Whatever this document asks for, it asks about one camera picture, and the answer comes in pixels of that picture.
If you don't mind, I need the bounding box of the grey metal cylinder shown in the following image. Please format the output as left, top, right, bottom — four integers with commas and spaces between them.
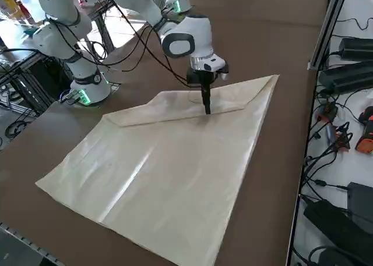
325, 124, 337, 146

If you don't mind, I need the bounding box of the orange black connector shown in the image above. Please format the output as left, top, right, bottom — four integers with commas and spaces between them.
316, 101, 339, 122

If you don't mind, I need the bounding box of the orange black power drill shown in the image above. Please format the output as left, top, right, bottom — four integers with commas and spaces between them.
354, 105, 373, 154

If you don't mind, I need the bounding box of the aluminium profile post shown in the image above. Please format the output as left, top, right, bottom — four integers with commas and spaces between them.
307, 0, 350, 71

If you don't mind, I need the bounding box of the green plastic item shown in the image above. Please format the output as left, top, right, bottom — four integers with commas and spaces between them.
24, 26, 44, 36

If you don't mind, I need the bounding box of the yellow box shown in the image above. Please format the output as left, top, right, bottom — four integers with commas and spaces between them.
0, 0, 19, 18

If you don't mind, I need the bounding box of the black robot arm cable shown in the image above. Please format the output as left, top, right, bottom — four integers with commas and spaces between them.
98, 23, 152, 73
101, 0, 193, 88

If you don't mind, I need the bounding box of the orange black clamp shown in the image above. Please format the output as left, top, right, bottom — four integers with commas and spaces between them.
334, 122, 354, 152

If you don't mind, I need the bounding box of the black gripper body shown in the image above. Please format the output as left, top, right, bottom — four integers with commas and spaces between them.
186, 68, 219, 87

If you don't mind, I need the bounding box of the aluminium frame cart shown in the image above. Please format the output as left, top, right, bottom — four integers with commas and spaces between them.
0, 49, 64, 117

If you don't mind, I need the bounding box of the cream tablecloth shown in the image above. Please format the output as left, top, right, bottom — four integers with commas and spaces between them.
34, 73, 281, 257

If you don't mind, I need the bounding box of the black power adapter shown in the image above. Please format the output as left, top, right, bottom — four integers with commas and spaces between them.
308, 244, 373, 266
304, 199, 373, 251
318, 61, 373, 94
339, 37, 373, 61
347, 182, 373, 223

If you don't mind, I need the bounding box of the aluminium slotted rail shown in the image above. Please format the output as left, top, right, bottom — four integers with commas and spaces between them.
0, 221, 66, 266

